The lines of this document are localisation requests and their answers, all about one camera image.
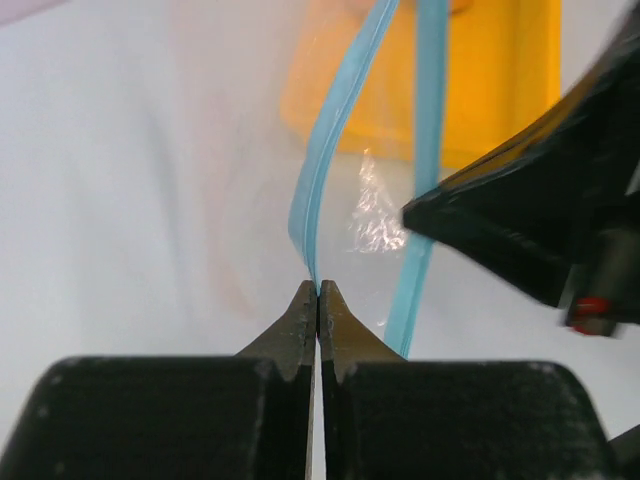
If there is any clear zip top bag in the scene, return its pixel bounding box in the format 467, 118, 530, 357
186, 1, 448, 356

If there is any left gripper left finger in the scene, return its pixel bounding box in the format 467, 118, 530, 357
1, 281, 317, 479

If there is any yellow plastic tray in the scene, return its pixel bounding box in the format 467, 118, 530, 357
280, 0, 562, 169

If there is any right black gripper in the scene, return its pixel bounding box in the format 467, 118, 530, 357
402, 30, 639, 337

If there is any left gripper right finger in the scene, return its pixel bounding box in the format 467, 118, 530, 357
318, 281, 620, 479

